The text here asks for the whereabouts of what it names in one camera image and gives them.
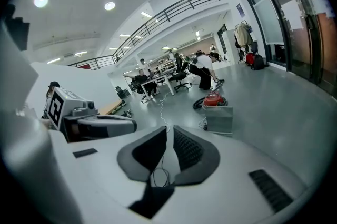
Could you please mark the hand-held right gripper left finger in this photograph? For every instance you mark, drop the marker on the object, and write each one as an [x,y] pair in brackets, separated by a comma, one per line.
[147,154]

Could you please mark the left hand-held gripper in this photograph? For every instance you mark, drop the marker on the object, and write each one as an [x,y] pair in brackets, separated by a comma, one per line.
[68,110]

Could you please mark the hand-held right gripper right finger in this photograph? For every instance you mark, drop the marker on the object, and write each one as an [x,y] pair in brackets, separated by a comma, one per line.
[194,154]

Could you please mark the grey dust bag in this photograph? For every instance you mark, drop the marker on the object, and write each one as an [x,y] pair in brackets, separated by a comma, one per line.
[219,120]

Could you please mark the red vacuum cleaner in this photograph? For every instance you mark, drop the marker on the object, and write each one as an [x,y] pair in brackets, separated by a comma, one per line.
[214,99]

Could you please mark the red bag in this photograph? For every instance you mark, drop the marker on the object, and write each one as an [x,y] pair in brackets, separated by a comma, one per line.
[250,58]

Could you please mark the wooden board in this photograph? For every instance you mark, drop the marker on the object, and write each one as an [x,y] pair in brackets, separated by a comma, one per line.
[111,106]

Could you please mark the small black chair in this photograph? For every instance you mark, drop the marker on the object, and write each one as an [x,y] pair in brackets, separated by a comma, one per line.
[122,92]

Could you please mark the white partition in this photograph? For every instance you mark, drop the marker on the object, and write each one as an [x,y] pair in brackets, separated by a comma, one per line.
[87,81]

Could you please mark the white office desk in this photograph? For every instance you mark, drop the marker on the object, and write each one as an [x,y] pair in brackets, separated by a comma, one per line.
[158,79]

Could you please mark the black office chair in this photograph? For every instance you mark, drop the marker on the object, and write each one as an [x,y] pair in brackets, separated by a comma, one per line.
[180,74]

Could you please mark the black backpack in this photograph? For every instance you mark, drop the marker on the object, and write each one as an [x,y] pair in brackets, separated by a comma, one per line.
[258,62]

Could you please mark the round ceiling light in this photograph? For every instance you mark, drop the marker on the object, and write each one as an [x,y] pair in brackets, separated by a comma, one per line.
[109,5]
[40,0]

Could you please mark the black metal railing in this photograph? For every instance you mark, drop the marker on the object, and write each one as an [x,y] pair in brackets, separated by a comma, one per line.
[168,14]

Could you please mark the coat rack with coats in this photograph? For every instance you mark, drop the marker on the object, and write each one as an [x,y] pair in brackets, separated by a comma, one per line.
[243,35]

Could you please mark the glass door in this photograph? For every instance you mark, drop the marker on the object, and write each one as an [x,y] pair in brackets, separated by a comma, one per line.
[289,20]

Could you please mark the blue wall poster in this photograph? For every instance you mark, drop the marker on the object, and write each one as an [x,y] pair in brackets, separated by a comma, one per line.
[241,10]

